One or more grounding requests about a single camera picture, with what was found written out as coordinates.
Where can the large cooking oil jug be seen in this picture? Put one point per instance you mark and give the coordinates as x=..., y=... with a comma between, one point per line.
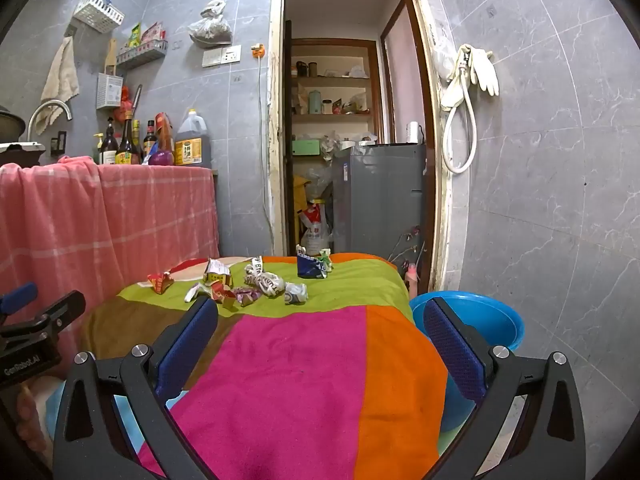
x=192, y=145

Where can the hanging clear plastic bag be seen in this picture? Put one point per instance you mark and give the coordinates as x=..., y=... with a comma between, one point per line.
x=210, y=30

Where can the clear plastic wall bag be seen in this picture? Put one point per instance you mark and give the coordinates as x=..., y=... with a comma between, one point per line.
x=442, y=55

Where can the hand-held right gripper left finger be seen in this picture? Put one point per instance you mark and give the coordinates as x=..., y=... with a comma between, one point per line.
x=187, y=345

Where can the small silver wrapper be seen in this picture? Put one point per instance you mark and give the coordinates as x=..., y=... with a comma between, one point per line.
x=296, y=294

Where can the blue plastic basin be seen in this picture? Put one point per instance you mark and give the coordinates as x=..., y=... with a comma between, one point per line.
x=495, y=325

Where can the wooden spatula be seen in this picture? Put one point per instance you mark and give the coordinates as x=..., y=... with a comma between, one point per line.
x=110, y=57

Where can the tall dark sauce bottle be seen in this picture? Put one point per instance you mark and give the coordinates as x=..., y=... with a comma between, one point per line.
x=127, y=150

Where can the purple onion half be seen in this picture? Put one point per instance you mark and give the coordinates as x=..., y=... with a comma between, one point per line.
x=247, y=296

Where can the blue snack bag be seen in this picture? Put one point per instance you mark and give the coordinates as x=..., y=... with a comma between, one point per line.
x=307, y=266

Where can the white red rice bag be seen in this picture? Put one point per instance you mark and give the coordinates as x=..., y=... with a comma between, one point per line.
x=315, y=232

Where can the wooden door frame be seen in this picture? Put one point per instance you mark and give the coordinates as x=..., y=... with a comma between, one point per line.
x=274, y=110

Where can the whole purple onion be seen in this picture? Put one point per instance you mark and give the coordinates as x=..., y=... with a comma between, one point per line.
x=162, y=158

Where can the silver yellow wrapper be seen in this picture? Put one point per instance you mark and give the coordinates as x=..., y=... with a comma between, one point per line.
x=216, y=272

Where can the wooden shelf unit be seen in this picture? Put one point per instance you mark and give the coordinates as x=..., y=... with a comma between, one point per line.
x=330, y=80

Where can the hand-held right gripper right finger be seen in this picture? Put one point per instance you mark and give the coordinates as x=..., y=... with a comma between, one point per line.
x=452, y=345

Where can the white plastic basket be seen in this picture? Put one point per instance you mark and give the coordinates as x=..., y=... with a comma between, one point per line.
x=97, y=12

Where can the printed white paper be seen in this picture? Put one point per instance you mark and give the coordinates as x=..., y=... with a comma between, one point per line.
x=267, y=282

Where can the green seasoning packet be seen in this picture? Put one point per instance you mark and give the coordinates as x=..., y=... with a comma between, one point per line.
x=134, y=37

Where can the dried flower twigs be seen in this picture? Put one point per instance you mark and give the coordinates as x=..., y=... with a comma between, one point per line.
x=407, y=245

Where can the white chopstick holder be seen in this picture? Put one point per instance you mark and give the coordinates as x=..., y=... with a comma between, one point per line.
x=109, y=91

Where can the green white wrapper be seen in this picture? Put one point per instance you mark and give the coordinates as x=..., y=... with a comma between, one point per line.
x=325, y=259

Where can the red seasoning packet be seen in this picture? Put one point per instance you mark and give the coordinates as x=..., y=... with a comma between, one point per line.
x=152, y=32

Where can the beige towel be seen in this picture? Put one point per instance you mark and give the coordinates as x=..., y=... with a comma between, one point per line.
x=60, y=75

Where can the small white jar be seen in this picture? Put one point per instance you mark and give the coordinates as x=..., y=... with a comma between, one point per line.
x=327, y=106

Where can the teal canister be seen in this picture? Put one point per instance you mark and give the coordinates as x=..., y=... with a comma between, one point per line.
x=315, y=102

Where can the green box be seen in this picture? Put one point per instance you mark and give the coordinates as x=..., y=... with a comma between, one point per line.
x=306, y=147

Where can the red yellow wrapper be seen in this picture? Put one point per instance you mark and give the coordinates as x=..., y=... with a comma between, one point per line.
x=222, y=294

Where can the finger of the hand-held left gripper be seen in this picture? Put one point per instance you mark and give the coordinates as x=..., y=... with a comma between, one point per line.
x=55, y=312
x=20, y=294

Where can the colourful patchwork blanket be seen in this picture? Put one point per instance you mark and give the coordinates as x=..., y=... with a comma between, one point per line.
x=280, y=385

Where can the dark cooking pot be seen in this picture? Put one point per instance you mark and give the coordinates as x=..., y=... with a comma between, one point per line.
x=11, y=125

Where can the yellow sauce bottle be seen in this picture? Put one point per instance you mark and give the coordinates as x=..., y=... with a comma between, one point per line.
x=138, y=142

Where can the orange plug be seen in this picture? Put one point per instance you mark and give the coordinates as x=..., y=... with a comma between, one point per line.
x=258, y=50

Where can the grey washing machine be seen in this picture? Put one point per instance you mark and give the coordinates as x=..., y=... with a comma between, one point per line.
x=380, y=200

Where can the pink checked cloth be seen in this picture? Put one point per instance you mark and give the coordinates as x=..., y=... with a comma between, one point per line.
x=100, y=220

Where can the person's left hand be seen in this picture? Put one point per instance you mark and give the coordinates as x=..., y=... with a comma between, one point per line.
x=27, y=410

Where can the dark bottle with white label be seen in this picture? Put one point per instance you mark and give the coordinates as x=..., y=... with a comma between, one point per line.
x=107, y=150

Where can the white rubber glove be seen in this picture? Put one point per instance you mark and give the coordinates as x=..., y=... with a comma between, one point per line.
x=452, y=92
x=485, y=72

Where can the grey wall shelf rack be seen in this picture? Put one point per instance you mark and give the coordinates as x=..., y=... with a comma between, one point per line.
x=142, y=54

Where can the yellow bag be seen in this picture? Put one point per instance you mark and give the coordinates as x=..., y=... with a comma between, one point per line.
x=301, y=192

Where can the white wall socket panel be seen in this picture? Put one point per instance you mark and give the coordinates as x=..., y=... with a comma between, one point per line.
x=222, y=56

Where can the metal faucet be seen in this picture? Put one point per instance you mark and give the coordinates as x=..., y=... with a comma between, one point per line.
x=50, y=105

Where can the red plastic bag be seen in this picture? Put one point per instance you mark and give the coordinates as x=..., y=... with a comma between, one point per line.
x=125, y=102

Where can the orange seasoning bag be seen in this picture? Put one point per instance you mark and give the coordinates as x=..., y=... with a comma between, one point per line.
x=164, y=132

